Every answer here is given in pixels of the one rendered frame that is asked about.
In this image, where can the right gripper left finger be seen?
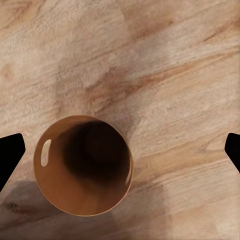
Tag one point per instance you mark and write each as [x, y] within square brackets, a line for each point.
[12, 148]

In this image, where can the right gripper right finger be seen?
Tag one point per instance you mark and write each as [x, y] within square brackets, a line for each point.
[232, 148]

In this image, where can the trash can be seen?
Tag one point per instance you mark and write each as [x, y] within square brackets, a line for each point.
[90, 165]

